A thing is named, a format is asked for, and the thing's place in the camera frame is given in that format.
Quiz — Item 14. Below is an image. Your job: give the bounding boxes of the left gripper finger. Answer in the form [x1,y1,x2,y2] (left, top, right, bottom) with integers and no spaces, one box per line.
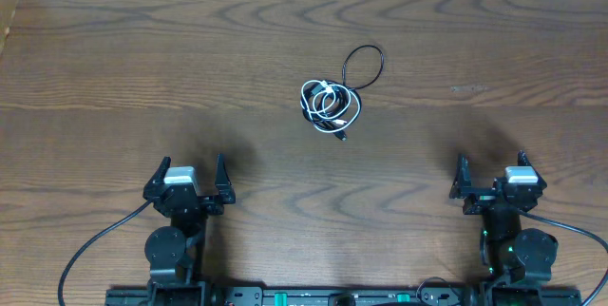
[146,156,171,191]
[215,154,232,197]

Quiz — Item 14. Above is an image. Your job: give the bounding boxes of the white usb cable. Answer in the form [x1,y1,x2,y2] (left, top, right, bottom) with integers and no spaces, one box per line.
[299,79,362,135]

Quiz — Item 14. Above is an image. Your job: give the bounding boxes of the black usb cable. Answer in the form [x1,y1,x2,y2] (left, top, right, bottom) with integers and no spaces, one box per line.
[299,44,385,142]

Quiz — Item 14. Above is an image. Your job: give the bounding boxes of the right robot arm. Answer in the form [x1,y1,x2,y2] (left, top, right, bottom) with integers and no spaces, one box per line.
[449,151,559,305]

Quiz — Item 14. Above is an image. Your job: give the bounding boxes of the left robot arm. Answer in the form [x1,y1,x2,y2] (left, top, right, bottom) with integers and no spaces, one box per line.
[142,155,236,305]

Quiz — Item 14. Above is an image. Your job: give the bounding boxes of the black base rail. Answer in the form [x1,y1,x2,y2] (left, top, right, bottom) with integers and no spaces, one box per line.
[104,282,581,306]

